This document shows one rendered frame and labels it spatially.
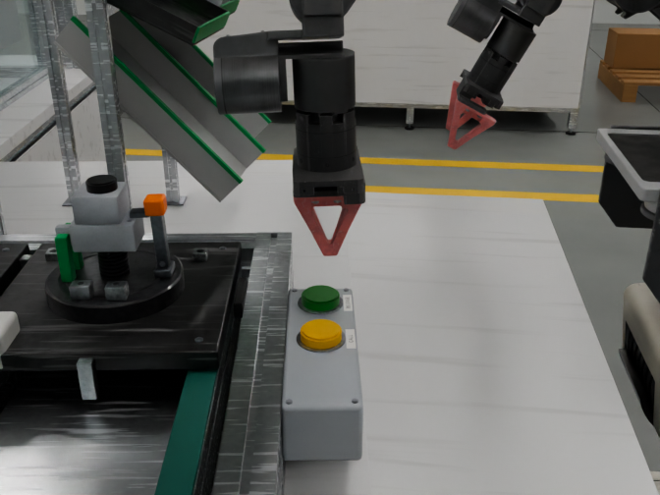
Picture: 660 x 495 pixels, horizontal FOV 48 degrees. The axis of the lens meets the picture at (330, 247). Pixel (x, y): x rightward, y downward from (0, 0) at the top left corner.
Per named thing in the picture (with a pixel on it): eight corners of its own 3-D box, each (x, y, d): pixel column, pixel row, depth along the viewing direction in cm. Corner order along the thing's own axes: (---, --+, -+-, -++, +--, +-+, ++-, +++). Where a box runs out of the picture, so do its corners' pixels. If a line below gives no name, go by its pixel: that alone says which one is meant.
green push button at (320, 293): (339, 300, 80) (339, 284, 79) (340, 319, 77) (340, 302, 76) (302, 301, 80) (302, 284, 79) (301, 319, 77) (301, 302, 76)
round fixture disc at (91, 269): (193, 259, 85) (192, 244, 84) (172, 323, 73) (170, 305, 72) (71, 260, 85) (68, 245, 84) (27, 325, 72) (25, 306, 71)
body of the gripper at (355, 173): (293, 200, 68) (289, 122, 65) (295, 164, 77) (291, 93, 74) (364, 197, 68) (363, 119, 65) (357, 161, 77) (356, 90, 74)
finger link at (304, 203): (297, 266, 74) (292, 178, 70) (297, 237, 80) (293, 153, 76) (364, 263, 74) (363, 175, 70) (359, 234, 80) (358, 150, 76)
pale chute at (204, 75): (253, 138, 122) (271, 121, 120) (231, 165, 110) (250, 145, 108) (124, 10, 116) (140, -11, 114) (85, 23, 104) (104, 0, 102)
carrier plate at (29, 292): (242, 255, 91) (241, 240, 90) (219, 369, 69) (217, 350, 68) (44, 257, 90) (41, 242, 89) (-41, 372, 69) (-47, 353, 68)
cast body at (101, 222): (145, 234, 78) (137, 171, 75) (137, 252, 74) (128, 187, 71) (65, 235, 78) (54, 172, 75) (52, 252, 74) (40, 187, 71)
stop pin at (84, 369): (100, 392, 70) (94, 357, 68) (96, 400, 69) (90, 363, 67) (85, 392, 70) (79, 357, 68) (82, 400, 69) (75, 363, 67)
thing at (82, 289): (94, 293, 74) (92, 279, 73) (90, 300, 73) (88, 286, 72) (75, 293, 74) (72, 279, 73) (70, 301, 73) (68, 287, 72)
